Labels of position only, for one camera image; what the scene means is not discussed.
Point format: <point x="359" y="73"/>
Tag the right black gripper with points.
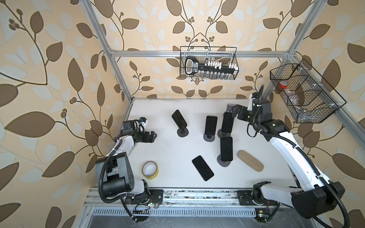
<point x="244" y="109"/>

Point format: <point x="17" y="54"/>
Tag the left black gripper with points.
<point x="150" y="137"/>

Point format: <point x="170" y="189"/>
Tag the black phone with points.
<point x="203" y="168"/>
<point x="211" y="124"/>
<point x="226" y="146"/>
<point x="179" y="120"/>
<point x="227" y="124"/>

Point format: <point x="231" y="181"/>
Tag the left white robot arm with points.
<point x="115" y="176"/>

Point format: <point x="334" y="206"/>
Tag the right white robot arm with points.
<point x="316" y="193"/>

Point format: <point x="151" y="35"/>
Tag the back left phone stand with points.
<point x="182" y="133"/>

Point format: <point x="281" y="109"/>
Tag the phone stand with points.
<point x="209" y="138"/>
<point x="182" y="133"/>
<point x="222" y="163"/>
<point x="220" y="134"/>

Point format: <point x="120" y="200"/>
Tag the back right phone stand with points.
<point x="220" y="134"/>

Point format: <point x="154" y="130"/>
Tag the back middle phone stand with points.
<point x="209" y="138"/>

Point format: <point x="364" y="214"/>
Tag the front right phone stand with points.
<point x="222" y="163"/>

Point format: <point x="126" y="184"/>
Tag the yellow tape roll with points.
<point x="150" y="170"/>

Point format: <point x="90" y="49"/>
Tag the red cap plastic bottle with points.
<point x="290" y="94"/>

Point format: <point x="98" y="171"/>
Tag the brown cork oval pad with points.
<point x="251" y="161"/>

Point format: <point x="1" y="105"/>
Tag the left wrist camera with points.
<point x="134" y="126"/>

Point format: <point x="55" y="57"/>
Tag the side wire basket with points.
<point x="317" y="98"/>

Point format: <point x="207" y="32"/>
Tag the back wire basket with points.
<point x="205" y="54"/>

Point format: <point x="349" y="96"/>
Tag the black handled tool in basket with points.
<point x="193" y="66"/>

